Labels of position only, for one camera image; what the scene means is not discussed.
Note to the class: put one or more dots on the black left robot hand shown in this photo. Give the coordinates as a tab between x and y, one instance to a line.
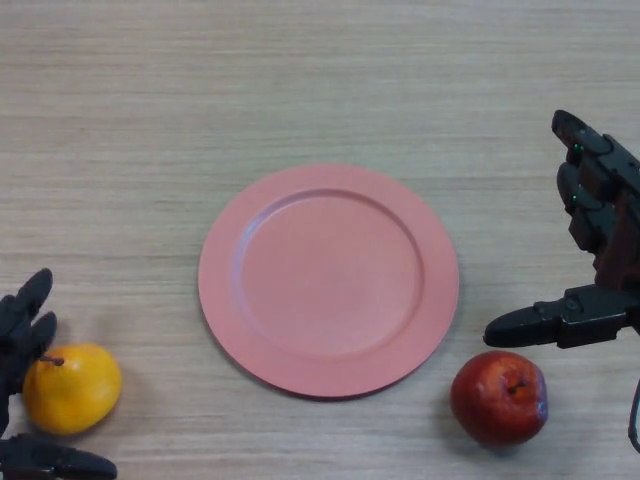
17	330

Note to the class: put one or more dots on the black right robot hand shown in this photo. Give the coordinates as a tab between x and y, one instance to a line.
600	280

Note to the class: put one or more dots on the yellow pear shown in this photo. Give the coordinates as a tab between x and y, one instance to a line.
72	390

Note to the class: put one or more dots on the pink round plate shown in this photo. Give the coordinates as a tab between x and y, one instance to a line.
327	280

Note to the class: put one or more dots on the red apple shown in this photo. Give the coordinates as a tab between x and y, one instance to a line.
497	397

